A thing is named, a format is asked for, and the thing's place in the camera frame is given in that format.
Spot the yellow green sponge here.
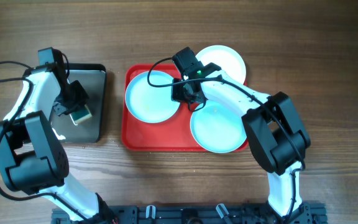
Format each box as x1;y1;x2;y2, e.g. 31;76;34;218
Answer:
70;105;92;126

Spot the light blue plate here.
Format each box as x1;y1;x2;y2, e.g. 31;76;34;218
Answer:
125;72;180;123
190;101;247;154

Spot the white round plate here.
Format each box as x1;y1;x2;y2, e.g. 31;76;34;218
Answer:
196;45;247;84

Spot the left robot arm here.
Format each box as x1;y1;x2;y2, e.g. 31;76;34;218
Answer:
0;47;116;223

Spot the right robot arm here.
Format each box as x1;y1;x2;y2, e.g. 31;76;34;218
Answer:
172;47;311;222

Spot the black water tray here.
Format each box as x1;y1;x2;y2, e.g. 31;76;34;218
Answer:
50;63;106;144

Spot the red plastic tray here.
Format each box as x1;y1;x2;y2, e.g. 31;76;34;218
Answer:
121;63;250;152

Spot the black mounting rail base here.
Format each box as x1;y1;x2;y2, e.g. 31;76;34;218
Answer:
50;202;328;224

